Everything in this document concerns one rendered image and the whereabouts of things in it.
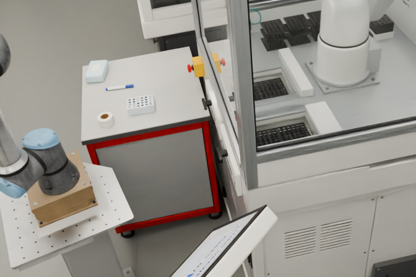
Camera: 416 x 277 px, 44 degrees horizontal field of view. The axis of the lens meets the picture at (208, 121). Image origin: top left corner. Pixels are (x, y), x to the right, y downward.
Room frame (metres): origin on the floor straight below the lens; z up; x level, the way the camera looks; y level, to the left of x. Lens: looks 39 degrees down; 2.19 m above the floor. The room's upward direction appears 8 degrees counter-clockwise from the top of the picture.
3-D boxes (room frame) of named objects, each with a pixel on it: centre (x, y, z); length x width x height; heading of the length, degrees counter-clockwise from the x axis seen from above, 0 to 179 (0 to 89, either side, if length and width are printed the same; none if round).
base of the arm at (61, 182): (1.39, 0.58, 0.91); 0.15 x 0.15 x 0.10
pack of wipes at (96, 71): (2.24, 0.53, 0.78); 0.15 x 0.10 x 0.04; 174
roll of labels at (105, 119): (1.83, 0.46, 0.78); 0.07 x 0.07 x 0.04
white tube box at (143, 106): (1.90, 0.30, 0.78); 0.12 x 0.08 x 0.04; 93
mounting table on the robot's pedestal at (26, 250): (1.38, 0.60, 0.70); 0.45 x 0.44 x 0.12; 110
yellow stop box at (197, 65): (2.01, 0.01, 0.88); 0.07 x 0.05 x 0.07; 5
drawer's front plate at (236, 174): (1.37, -0.06, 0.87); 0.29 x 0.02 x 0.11; 5
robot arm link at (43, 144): (1.38, 0.59, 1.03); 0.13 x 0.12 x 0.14; 147
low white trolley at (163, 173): (2.06, 0.31, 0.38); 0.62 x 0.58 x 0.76; 5
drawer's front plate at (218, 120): (1.68, -0.03, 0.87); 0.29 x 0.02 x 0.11; 5
